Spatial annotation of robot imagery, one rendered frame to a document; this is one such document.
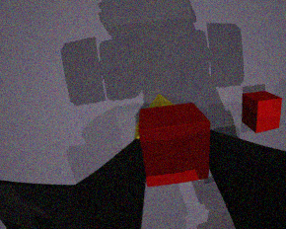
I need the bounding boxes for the yellow cube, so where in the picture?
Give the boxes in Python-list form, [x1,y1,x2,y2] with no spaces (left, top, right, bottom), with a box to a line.
[134,95,173,139]

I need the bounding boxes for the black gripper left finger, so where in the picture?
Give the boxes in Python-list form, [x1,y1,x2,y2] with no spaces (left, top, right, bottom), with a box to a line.
[0,138,145,229]

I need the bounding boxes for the red cube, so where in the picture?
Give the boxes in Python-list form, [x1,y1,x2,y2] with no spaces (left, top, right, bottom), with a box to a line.
[139,104,211,188]
[242,91,282,133]

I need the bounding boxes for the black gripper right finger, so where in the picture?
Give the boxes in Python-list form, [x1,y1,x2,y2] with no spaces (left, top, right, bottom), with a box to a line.
[208,129,286,229]

